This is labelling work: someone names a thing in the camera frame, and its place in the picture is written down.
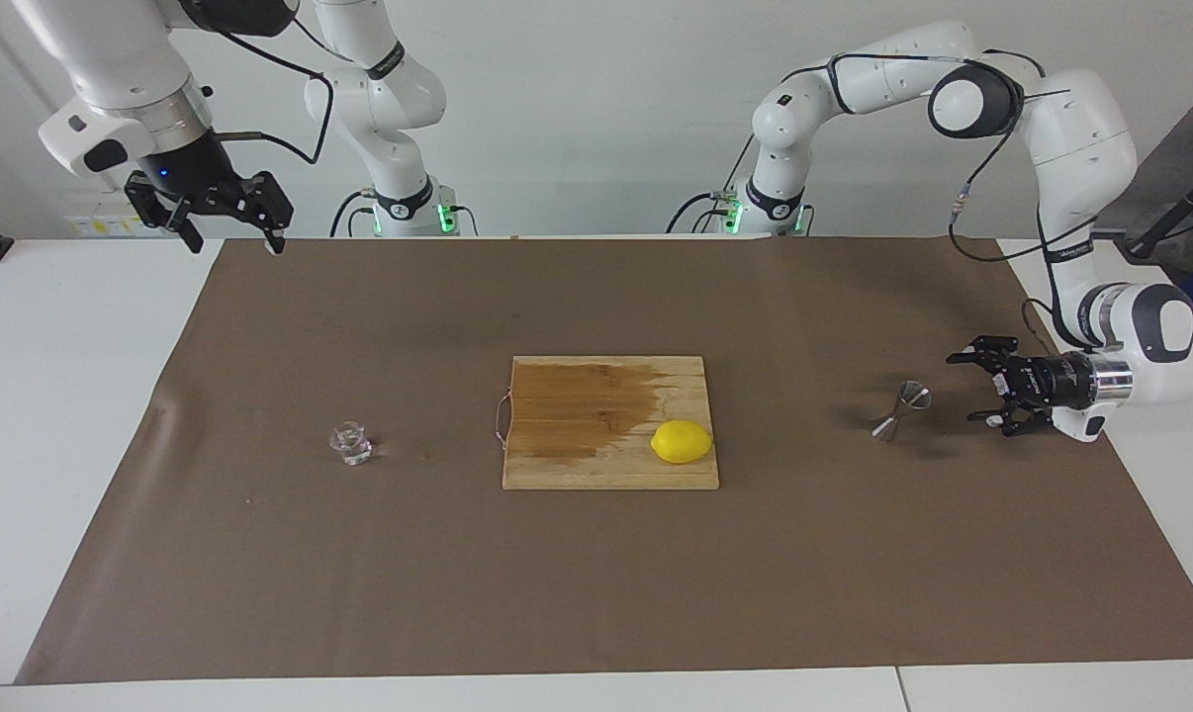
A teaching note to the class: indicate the brown paper table mat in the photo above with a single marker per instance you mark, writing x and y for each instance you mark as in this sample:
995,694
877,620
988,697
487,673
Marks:
596,574

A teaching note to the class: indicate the black tripod stand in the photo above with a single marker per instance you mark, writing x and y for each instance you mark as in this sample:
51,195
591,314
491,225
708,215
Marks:
1146,240

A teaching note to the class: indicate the white wall socket box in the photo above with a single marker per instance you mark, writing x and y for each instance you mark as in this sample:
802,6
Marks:
97,222

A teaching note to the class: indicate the steel double jigger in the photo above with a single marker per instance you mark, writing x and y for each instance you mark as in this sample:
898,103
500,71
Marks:
915,397

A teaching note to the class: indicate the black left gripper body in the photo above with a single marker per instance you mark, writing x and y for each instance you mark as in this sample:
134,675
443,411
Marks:
1052,384

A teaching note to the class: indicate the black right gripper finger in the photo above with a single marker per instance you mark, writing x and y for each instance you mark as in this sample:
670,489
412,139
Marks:
265,198
166,210

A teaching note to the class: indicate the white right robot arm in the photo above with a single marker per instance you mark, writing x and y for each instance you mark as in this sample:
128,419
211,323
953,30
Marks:
112,69

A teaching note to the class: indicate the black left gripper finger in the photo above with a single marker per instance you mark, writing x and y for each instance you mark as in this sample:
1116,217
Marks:
1017,422
994,354

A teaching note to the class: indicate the yellow lemon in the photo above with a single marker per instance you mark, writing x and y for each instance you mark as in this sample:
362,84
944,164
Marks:
682,442

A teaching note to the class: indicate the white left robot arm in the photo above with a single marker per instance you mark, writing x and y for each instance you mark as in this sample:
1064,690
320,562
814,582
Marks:
1081,138

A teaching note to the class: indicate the small clear glass cup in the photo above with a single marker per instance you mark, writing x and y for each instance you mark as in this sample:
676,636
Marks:
351,444

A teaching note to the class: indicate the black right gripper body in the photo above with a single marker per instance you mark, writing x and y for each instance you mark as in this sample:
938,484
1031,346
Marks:
189,170

